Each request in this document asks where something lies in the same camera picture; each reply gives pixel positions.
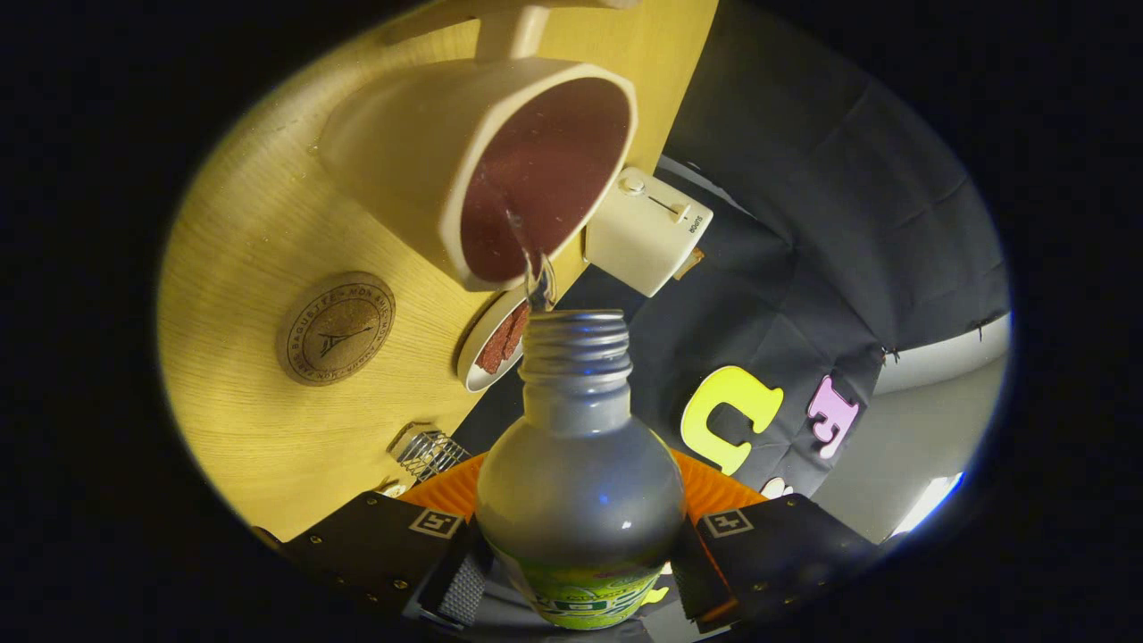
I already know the clear juice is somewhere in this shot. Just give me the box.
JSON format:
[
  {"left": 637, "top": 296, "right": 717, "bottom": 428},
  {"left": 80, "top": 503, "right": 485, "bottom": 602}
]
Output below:
[{"left": 505, "top": 210, "right": 556, "bottom": 313}]

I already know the metal wire basket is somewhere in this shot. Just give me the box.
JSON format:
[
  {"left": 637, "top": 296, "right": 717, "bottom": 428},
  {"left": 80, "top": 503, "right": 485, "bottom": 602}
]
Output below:
[{"left": 387, "top": 422, "right": 471, "bottom": 483}]

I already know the cream toaster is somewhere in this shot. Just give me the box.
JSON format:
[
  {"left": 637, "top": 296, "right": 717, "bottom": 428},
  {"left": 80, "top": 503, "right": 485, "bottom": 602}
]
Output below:
[{"left": 585, "top": 166, "right": 714, "bottom": 298}]

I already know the silver bottle with green label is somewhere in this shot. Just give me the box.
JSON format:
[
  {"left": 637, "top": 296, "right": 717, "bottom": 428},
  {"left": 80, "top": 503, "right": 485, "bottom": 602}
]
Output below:
[{"left": 475, "top": 309, "right": 688, "bottom": 631}]

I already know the cream cup with wooden handle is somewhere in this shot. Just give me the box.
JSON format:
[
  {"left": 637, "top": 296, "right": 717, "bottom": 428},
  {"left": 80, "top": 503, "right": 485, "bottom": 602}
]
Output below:
[{"left": 319, "top": 0, "right": 639, "bottom": 293}]

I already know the white plate with red slices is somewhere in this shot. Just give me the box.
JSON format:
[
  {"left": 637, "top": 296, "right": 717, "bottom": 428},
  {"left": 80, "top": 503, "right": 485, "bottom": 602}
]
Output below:
[{"left": 456, "top": 284, "right": 559, "bottom": 394}]

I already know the round cork coaster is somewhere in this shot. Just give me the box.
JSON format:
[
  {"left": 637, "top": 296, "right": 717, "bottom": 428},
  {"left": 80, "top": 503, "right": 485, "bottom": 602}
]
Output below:
[{"left": 275, "top": 271, "right": 396, "bottom": 387}]

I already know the black backdrop cloth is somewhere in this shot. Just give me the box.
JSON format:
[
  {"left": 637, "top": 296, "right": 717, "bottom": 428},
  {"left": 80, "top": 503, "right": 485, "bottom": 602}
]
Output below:
[{"left": 451, "top": 0, "right": 1010, "bottom": 501}]

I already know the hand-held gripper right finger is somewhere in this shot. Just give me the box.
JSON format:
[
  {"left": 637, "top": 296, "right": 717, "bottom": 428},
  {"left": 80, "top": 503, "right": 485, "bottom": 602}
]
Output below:
[{"left": 670, "top": 449, "right": 894, "bottom": 630}]

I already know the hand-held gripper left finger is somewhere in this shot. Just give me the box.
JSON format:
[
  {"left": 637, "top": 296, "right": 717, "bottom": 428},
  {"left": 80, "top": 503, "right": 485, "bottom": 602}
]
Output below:
[{"left": 254, "top": 451, "right": 494, "bottom": 630}]

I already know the wooden table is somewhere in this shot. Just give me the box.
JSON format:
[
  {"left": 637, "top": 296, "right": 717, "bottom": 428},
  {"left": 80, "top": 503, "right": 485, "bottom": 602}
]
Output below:
[{"left": 156, "top": 0, "right": 720, "bottom": 546}]

